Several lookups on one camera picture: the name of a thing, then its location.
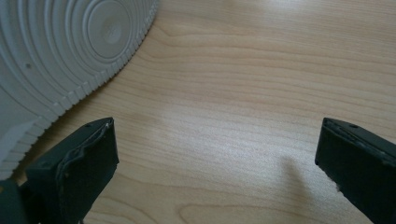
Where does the grey shoe sole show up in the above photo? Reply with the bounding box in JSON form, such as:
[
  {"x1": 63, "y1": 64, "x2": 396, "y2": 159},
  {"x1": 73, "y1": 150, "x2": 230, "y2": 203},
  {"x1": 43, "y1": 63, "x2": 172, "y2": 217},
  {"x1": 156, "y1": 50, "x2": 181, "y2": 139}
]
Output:
[{"x1": 0, "y1": 0, "x2": 161, "y2": 181}]

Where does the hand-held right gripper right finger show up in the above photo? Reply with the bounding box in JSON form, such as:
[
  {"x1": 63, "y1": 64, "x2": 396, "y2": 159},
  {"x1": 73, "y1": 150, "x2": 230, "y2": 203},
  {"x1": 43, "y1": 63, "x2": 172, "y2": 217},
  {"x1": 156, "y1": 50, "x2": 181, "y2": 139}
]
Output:
[{"x1": 314, "y1": 117, "x2": 396, "y2": 224}]

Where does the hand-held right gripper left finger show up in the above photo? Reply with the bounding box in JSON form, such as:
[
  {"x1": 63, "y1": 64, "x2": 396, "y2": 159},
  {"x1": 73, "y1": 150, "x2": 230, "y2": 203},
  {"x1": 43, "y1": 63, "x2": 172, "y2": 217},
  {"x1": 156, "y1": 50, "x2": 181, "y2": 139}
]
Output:
[{"x1": 18, "y1": 117, "x2": 120, "y2": 224}]

